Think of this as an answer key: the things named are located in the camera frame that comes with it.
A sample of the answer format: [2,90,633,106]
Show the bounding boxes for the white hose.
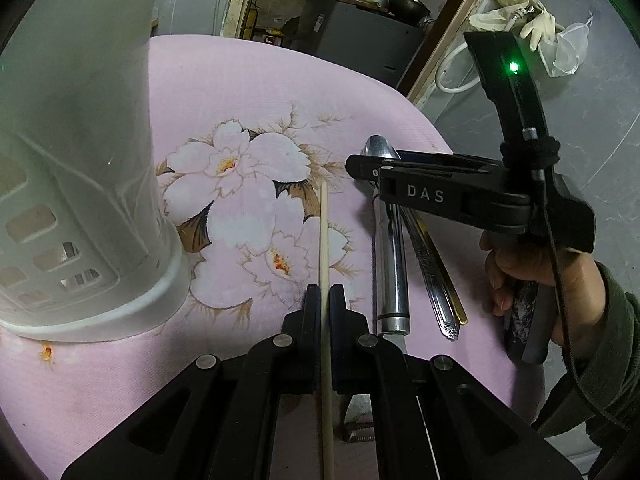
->
[434,5,537,95]

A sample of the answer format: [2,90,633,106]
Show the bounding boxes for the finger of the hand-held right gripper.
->
[377,164,532,234]
[345,150,502,181]

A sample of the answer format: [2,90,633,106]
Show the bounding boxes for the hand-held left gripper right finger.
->
[327,284,584,480]

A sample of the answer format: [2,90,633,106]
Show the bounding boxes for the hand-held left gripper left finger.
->
[60,284,323,480]

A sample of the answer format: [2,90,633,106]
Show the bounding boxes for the wooden door frame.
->
[220,0,502,112]

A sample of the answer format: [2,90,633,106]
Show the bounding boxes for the white plastic utensil holder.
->
[0,0,192,344]

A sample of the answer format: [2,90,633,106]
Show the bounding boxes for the pink floral tablecloth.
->
[0,34,547,480]

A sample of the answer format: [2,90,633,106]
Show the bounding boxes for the white mesh bag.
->
[537,10,596,79]

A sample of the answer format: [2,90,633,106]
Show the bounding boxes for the person's right hand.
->
[479,230,607,347]

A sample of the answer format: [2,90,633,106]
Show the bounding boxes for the cream rubber gloves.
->
[467,0,566,51]

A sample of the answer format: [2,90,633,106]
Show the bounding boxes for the grey cabinet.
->
[295,0,427,92]

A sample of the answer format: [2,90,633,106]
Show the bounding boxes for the person's right forearm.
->
[536,259,640,480]

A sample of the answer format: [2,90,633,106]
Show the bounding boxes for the dark round wok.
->
[387,0,431,24]

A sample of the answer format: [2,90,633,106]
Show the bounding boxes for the wooden chopstick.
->
[318,182,337,480]

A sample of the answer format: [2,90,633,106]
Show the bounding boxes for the steel table knife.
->
[371,192,412,357]

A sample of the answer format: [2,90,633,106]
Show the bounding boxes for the gold spoon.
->
[422,225,470,325]

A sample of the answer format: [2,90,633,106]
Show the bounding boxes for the patterned steel spoon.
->
[362,134,461,342]

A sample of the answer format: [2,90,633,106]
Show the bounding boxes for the black cable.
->
[539,175,640,433]

